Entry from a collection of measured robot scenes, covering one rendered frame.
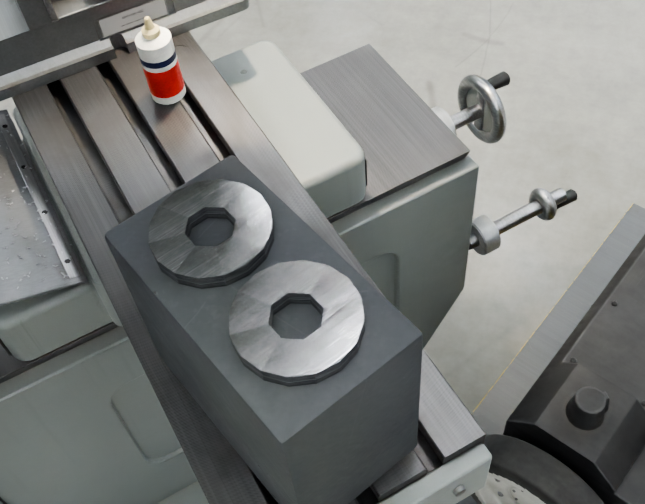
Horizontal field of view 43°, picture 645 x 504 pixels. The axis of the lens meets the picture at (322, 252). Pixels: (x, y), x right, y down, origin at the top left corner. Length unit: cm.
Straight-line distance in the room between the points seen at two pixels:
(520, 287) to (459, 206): 69
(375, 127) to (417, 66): 117
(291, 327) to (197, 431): 21
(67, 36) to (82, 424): 51
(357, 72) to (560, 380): 55
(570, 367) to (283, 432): 65
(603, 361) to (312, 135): 48
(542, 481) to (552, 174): 119
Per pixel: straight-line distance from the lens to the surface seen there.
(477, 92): 136
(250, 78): 117
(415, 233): 122
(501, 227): 137
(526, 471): 105
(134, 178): 92
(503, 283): 190
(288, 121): 110
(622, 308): 119
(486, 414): 129
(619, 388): 111
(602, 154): 219
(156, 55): 94
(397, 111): 123
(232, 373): 54
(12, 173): 108
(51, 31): 105
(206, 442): 74
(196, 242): 61
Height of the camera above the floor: 157
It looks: 54 degrees down
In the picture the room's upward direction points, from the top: 7 degrees counter-clockwise
